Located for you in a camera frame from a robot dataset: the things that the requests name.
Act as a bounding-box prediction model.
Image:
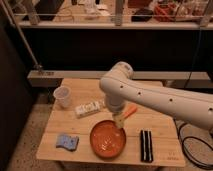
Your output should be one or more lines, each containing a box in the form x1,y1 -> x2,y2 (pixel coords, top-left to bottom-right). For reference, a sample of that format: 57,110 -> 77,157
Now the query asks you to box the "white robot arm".
99,62 -> 213,132

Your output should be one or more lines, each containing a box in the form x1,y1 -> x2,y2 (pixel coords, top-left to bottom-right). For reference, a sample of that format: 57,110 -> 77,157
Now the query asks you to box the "orange carrot toy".
123,106 -> 137,119

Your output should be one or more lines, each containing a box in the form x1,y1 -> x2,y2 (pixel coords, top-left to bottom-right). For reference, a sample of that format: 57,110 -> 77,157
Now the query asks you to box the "orange round plate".
90,120 -> 126,159

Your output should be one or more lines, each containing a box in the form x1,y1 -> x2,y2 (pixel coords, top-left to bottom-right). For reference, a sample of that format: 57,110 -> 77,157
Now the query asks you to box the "white rectangular box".
75,100 -> 105,118

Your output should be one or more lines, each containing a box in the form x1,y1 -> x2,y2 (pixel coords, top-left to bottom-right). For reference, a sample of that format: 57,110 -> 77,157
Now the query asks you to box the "wooden table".
36,79 -> 185,167

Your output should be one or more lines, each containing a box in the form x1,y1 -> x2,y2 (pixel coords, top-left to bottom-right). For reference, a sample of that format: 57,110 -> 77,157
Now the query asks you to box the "black rectangular case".
140,130 -> 154,163

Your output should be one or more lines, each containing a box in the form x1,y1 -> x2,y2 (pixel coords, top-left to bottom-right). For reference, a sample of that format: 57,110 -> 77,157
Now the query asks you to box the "blue sponge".
56,134 -> 79,151

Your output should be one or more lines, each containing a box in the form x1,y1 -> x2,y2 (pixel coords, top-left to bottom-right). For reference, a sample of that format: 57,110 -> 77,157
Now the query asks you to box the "clear plastic cup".
53,86 -> 71,108

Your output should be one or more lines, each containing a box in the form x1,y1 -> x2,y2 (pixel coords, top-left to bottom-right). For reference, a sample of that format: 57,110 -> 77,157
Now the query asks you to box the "diagonal metal rod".
2,0 -> 43,74

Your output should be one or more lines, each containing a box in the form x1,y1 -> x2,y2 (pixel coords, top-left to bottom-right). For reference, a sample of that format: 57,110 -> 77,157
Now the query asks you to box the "grey metal shelf rail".
27,70 -> 213,89

